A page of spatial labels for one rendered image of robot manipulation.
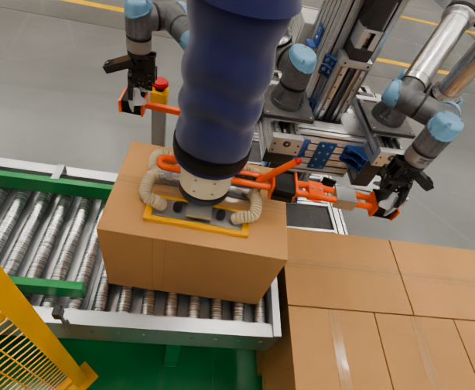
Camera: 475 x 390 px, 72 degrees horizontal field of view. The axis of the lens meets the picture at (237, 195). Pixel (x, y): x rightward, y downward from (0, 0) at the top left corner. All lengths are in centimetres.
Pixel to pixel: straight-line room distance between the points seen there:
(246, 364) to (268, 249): 97
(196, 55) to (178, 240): 55
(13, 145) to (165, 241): 191
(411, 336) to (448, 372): 18
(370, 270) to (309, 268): 32
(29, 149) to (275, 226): 201
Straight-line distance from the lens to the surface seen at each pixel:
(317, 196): 108
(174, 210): 105
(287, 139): 139
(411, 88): 110
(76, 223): 157
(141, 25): 108
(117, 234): 106
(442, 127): 99
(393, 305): 172
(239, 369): 191
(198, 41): 73
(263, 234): 109
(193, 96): 78
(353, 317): 158
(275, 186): 102
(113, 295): 146
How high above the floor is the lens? 183
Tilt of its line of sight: 50 degrees down
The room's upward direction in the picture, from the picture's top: 18 degrees clockwise
